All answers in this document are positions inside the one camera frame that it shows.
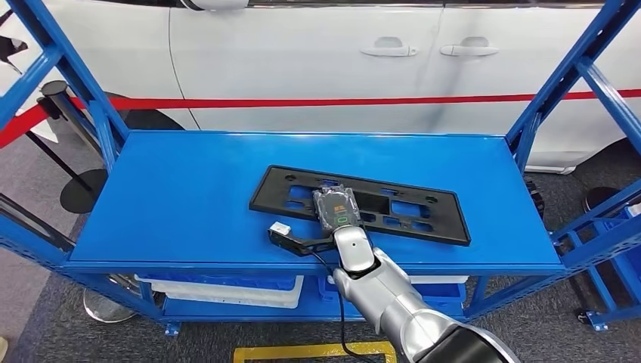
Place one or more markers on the yellow floor tape square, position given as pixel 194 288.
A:
pixel 300 348

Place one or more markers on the black ribbed block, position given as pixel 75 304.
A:
pixel 535 198

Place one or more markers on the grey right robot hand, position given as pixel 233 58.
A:
pixel 338 208

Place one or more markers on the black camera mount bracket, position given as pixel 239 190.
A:
pixel 300 245

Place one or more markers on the white car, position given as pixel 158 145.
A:
pixel 300 65

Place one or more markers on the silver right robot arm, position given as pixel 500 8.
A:
pixel 390 295

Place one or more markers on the black-capped stanchion post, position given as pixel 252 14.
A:
pixel 55 90

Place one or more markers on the black round-base stanchion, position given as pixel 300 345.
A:
pixel 82 193
pixel 601 199

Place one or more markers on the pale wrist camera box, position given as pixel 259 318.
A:
pixel 280 229

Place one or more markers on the red barrier belt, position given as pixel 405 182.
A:
pixel 300 102
pixel 20 125

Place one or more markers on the black plastic frame part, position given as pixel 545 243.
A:
pixel 440 220

